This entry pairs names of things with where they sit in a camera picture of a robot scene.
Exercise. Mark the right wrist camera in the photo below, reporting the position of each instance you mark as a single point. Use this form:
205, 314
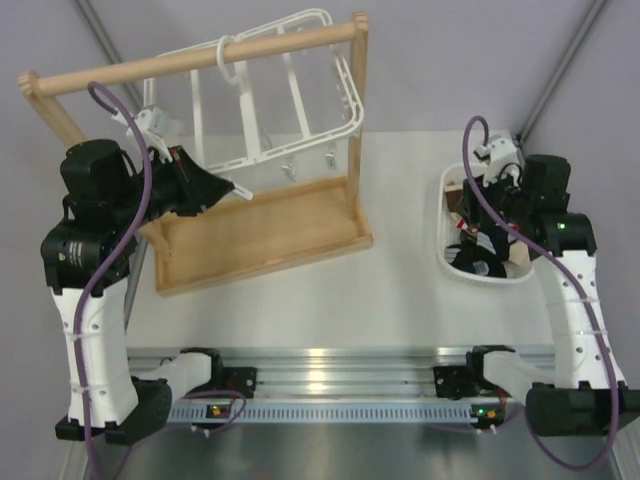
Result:
497, 153

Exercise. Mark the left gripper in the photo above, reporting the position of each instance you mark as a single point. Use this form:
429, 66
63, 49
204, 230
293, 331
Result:
198, 188

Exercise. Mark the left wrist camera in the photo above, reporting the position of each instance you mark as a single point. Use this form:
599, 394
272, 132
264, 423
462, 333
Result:
152, 123

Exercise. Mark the red white striped sock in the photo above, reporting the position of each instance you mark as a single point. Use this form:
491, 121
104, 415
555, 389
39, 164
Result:
464, 226

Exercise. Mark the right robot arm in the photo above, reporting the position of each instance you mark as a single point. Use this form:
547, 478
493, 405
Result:
587, 394

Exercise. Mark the white plastic clip hanger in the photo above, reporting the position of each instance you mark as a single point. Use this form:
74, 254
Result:
292, 86

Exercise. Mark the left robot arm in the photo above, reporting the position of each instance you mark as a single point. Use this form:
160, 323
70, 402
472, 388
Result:
86, 263

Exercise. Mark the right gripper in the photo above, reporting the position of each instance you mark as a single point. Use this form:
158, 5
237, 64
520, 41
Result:
475, 208

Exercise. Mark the aluminium mounting rail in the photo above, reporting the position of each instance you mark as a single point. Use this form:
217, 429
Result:
441, 372

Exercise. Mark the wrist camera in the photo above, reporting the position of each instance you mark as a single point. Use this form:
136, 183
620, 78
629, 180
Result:
152, 123
497, 153

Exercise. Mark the wooden hanger rack stand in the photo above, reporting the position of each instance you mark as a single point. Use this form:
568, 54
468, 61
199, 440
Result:
245, 234

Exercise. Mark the beige brown sock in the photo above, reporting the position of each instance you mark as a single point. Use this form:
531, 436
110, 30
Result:
518, 252

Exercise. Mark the white perforated sock basket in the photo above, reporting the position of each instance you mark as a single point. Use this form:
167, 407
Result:
448, 234

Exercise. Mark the white slotted cable duct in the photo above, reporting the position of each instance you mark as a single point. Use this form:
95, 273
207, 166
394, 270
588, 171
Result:
480, 415

